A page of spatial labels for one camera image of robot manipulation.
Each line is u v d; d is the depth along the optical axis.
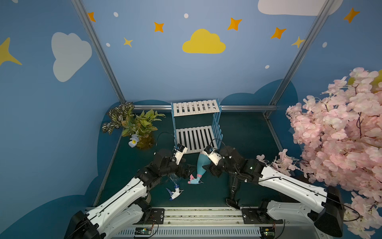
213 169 0.64
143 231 0.72
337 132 0.47
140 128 0.79
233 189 0.80
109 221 0.43
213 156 0.65
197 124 1.12
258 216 0.66
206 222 0.74
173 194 0.80
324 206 0.40
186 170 0.67
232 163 0.55
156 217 0.74
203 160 0.86
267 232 0.72
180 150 0.67
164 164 0.61
